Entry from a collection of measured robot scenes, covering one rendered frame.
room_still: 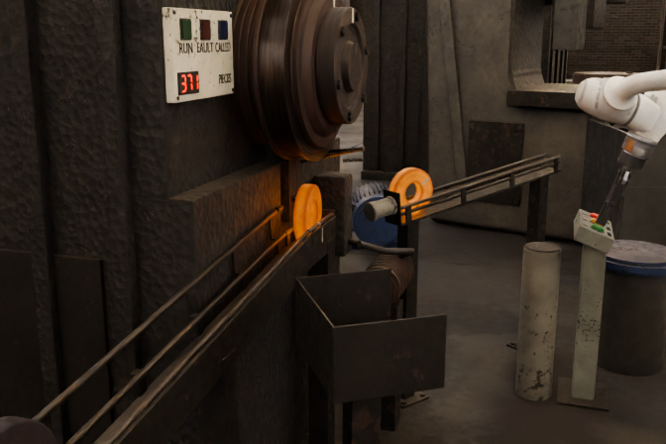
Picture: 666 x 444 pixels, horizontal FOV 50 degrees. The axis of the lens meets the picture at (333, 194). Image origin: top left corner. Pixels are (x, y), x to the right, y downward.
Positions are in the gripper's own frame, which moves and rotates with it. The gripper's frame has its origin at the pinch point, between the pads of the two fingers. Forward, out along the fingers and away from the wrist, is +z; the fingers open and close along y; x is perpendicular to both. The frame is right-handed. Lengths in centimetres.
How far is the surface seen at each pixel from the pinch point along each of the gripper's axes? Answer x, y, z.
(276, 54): -87, 83, -21
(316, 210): -73, 57, 17
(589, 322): 10.9, -2.5, 35.4
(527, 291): -10.8, 1.3, 33.1
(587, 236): -2.3, 4.5, 7.6
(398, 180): -61, 18, 12
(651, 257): 24.8, -33.3, 14.4
